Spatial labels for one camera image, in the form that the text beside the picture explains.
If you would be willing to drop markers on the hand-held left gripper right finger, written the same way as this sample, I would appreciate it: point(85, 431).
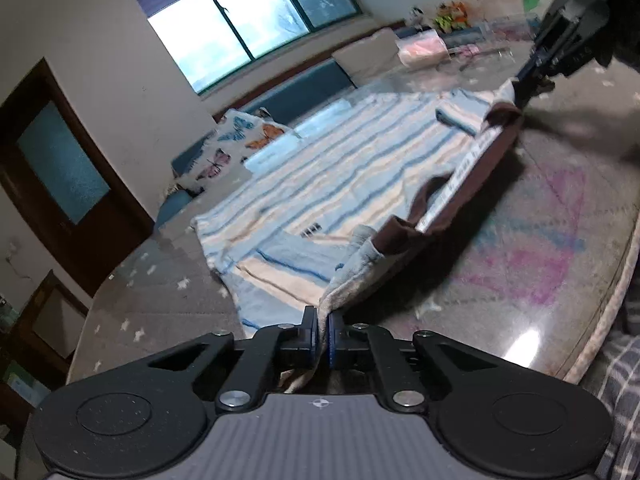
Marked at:
point(333, 341)

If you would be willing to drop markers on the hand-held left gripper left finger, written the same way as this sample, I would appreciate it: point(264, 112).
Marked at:
point(312, 341)

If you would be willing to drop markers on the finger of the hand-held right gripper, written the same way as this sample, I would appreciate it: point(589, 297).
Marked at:
point(535, 75)

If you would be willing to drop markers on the blue peach striped garment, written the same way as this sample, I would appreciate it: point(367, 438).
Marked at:
point(350, 160)

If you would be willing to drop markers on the pink hair clip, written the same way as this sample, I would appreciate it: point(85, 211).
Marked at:
point(470, 51)

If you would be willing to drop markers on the orange plush toy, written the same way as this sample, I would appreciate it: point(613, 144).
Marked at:
point(457, 10)

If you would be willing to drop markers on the pink tissue pack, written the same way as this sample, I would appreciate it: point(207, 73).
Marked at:
point(420, 50)

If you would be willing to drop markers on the panda plush toy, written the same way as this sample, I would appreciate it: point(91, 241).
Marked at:
point(418, 16)

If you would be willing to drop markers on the beige cushion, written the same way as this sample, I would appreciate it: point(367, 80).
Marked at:
point(365, 57)

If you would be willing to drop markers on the butterfly print pillow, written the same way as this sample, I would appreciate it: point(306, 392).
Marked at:
point(225, 155)

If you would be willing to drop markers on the blue sofa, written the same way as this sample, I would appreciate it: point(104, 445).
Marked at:
point(300, 90)

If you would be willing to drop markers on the person's plaid clothing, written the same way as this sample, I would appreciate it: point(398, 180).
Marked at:
point(620, 395)

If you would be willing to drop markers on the dark wooden door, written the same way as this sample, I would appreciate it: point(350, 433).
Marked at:
point(65, 170)

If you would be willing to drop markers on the green-framed window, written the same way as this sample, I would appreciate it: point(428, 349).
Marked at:
point(225, 25)

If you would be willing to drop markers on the white wall socket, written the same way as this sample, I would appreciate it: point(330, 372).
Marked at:
point(13, 248)

